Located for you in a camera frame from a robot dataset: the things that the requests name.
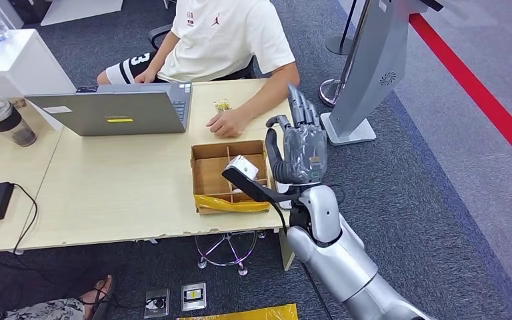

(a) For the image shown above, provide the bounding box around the person's left hand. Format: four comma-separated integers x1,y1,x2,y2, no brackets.
206,108,250,139

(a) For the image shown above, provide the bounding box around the person's right hand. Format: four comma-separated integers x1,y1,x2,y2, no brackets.
134,68,160,85

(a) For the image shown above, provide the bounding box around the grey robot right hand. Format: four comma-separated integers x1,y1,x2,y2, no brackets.
265,83,329,185

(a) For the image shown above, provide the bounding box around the grey-white card reader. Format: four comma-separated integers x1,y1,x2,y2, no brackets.
275,180,293,211

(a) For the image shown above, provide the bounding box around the seated person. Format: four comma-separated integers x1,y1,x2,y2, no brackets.
96,0,301,139

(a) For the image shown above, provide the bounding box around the person in patterned clothing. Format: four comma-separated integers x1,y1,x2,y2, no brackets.
0,274,115,320

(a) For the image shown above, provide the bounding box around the black office chair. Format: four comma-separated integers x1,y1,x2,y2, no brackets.
147,25,257,83

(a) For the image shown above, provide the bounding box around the grey laptop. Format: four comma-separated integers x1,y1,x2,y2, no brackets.
25,83,194,137

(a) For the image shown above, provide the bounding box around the cardboard divider box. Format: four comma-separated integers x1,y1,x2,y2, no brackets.
190,140,273,215

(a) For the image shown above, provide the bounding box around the yellow tape strip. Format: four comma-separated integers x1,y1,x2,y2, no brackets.
194,194,271,214

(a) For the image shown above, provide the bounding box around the white board panel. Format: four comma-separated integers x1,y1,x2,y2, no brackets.
41,0,125,27

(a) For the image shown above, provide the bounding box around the silver kiosk stand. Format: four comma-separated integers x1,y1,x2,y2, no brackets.
319,0,445,147

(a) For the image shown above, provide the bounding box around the chrome stool base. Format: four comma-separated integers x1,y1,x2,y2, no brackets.
195,230,268,277

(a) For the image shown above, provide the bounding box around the white counter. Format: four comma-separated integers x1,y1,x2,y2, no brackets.
0,29,77,132

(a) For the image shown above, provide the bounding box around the black cabinet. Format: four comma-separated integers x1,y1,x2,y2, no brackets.
9,0,54,24

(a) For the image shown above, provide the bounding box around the plastic cup with black sleeve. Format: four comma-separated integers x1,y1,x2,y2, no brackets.
0,96,38,148

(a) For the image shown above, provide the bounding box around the yellow plastic bag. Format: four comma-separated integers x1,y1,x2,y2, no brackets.
177,303,300,320

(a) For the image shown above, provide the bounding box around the silver floor socket yellow label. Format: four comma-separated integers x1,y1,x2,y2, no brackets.
181,282,207,312

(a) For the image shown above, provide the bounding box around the open silver floor socket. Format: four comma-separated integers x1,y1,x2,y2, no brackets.
143,289,171,319

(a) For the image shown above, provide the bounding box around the black sandal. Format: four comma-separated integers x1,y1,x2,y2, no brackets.
89,275,115,320

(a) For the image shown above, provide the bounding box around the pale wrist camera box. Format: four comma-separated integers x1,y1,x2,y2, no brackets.
225,155,261,181

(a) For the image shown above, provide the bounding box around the chrome stanchion post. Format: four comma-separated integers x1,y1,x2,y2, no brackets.
319,0,373,108

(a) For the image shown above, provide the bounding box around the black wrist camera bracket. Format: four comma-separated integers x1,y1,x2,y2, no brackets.
221,167,303,205

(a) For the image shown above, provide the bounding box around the grey stanchion post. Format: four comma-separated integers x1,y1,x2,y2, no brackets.
325,0,360,57

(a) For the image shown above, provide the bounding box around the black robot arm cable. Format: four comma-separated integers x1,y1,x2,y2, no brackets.
270,201,335,320

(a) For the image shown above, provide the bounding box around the thin black adapter cable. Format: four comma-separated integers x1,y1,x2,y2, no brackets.
12,183,39,255

